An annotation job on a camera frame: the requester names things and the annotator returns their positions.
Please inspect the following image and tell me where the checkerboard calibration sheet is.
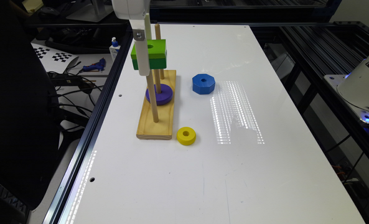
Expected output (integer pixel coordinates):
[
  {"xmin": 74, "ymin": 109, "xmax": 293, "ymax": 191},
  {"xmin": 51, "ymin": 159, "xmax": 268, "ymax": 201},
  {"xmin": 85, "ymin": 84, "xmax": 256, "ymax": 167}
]
[{"xmin": 31, "ymin": 43, "xmax": 78, "ymax": 73}]

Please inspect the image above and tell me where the front wooden peg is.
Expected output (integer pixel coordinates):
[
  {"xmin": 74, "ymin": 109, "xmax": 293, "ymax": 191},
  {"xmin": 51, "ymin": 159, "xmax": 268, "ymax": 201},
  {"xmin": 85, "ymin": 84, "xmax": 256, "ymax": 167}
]
[{"xmin": 146, "ymin": 72, "xmax": 159, "ymax": 123}]

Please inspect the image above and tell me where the rear wooden peg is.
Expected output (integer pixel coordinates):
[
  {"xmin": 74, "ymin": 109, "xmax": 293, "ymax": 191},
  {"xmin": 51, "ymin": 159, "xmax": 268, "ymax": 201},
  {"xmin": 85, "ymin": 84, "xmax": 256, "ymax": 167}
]
[{"xmin": 154, "ymin": 24, "xmax": 164, "ymax": 80}]

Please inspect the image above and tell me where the purple ring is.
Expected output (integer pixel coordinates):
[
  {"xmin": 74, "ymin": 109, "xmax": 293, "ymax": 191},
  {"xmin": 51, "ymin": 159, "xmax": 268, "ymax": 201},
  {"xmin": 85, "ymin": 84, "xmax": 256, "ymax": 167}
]
[{"xmin": 145, "ymin": 83, "xmax": 174, "ymax": 106}]

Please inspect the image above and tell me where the green square block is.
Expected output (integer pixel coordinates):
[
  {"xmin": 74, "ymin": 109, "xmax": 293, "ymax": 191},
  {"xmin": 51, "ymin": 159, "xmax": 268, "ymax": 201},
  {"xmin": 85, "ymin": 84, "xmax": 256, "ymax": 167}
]
[{"xmin": 147, "ymin": 39, "xmax": 167, "ymax": 70}]

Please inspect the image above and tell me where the white lotion bottle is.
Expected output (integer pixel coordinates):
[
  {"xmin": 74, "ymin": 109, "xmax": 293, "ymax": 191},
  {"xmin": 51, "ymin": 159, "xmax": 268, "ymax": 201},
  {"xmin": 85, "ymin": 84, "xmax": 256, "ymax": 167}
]
[{"xmin": 109, "ymin": 37, "xmax": 120, "ymax": 60}]

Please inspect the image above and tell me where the wooden peg base board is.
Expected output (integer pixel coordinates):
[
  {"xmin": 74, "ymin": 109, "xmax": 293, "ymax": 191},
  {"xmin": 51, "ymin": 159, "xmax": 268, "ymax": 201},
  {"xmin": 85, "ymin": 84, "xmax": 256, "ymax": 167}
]
[{"xmin": 136, "ymin": 69, "xmax": 177, "ymax": 141}]

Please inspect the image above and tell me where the yellow ring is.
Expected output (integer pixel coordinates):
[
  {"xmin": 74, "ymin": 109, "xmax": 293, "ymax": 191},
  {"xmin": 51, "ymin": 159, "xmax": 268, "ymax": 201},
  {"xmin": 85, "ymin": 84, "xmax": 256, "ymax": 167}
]
[{"xmin": 176, "ymin": 126, "xmax": 197, "ymax": 146}]

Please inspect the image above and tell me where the monitor stand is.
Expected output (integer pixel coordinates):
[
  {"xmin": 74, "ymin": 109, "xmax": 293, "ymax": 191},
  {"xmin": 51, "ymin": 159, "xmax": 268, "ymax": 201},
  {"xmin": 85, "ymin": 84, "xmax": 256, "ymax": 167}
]
[{"xmin": 66, "ymin": 0, "xmax": 113, "ymax": 22}]

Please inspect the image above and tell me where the blue octagon block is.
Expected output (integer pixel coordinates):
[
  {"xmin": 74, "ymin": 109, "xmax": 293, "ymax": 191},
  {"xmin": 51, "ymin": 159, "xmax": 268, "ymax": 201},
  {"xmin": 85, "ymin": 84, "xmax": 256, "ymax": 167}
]
[{"xmin": 192, "ymin": 73, "xmax": 215, "ymax": 95}]

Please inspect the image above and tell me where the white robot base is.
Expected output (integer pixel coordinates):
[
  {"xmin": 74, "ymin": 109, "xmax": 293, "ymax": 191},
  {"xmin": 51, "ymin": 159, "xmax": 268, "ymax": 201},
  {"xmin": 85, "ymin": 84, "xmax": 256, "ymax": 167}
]
[{"xmin": 324, "ymin": 56, "xmax": 369, "ymax": 124}]

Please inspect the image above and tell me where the blue glue gun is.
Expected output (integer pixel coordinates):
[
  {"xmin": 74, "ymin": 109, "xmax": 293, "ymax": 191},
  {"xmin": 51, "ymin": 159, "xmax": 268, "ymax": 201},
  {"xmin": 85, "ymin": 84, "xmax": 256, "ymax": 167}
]
[{"xmin": 82, "ymin": 58, "xmax": 106, "ymax": 72}]

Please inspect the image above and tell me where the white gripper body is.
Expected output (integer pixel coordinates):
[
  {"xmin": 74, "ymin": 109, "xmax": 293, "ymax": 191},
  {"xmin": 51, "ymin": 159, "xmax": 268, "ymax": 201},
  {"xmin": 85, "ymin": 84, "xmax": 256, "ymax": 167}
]
[{"xmin": 111, "ymin": 0, "xmax": 149, "ymax": 20}]

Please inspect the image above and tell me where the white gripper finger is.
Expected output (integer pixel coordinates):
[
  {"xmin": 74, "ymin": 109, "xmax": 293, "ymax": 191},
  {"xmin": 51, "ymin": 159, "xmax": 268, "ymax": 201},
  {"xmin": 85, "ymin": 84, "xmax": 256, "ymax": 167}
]
[
  {"xmin": 144, "ymin": 13, "xmax": 152, "ymax": 40},
  {"xmin": 130, "ymin": 19, "xmax": 151, "ymax": 76}
]

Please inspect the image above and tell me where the middle wooden peg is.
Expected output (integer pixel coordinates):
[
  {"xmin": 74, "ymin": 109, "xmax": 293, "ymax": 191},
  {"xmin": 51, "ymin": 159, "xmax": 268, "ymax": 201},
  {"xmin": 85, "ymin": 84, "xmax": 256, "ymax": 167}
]
[{"xmin": 154, "ymin": 69, "xmax": 161, "ymax": 94}]

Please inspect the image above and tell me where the wooden peg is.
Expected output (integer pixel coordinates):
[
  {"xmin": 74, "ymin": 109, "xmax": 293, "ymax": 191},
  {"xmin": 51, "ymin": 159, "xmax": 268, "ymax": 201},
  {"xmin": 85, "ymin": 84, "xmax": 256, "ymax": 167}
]
[
  {"xmin": 154, "ymin": 69, "xmax": 161, "ymax": 94},
  {"xmin": 154, "ymin": 24, "xmax": 164, "ymax": 80},
  {"xmin": 146, "ymin": 72, "xmax": 159, "ymax": 123}
]

